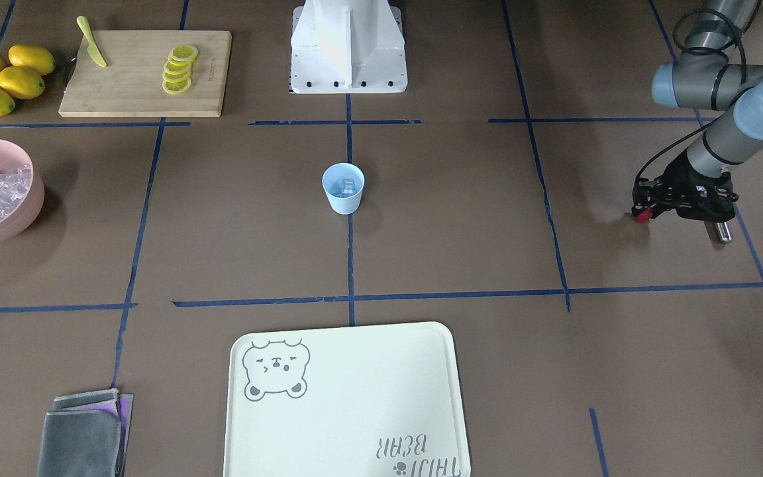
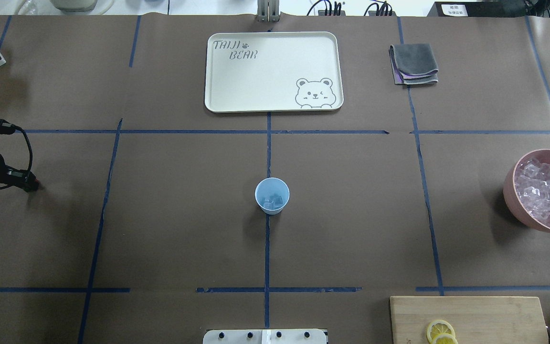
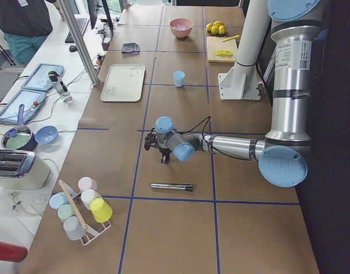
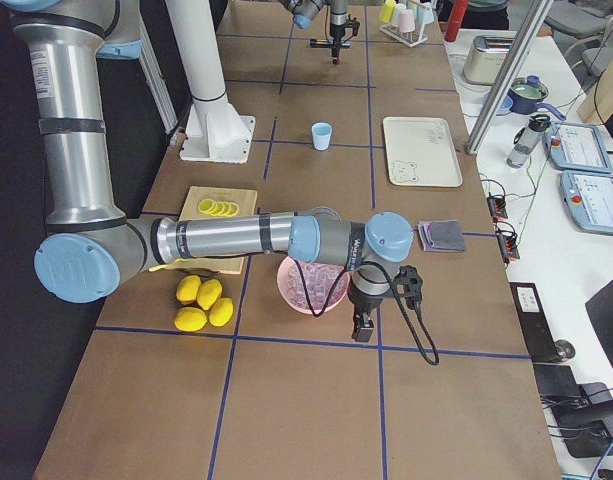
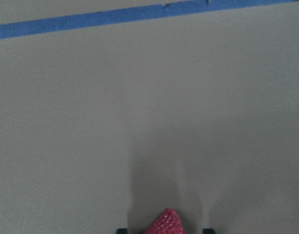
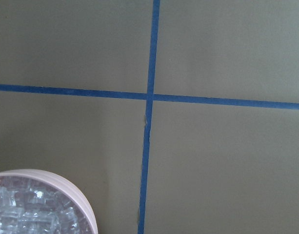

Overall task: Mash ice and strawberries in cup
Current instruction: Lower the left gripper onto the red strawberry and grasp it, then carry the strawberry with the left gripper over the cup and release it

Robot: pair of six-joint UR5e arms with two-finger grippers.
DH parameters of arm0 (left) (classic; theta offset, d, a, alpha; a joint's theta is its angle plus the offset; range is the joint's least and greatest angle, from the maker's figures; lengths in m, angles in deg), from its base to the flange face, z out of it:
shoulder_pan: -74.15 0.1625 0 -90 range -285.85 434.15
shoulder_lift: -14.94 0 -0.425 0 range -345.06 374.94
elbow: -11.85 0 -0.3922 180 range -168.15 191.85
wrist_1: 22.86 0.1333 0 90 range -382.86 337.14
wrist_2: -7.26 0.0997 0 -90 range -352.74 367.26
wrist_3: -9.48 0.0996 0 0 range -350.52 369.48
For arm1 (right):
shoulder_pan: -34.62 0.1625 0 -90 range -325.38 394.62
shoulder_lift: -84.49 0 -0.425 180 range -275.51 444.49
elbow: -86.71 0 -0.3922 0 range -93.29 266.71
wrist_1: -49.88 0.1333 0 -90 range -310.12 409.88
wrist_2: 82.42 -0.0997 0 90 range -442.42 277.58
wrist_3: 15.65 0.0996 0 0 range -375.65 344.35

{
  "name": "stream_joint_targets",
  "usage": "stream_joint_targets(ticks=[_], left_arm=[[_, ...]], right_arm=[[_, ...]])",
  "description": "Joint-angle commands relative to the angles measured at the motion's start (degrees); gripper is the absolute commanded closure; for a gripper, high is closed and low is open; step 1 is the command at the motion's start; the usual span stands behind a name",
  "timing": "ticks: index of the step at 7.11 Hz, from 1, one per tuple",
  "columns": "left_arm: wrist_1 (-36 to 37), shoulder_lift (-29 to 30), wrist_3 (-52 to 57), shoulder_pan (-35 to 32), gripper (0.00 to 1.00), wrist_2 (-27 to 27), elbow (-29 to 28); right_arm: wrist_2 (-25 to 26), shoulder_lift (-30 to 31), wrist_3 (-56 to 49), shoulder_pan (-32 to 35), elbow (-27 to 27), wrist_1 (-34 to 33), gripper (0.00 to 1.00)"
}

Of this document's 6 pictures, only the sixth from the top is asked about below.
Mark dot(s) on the clear ice cubes pile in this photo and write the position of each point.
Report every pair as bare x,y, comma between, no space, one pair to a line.
28,206

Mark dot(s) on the pink bowl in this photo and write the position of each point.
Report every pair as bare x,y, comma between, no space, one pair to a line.
62,184

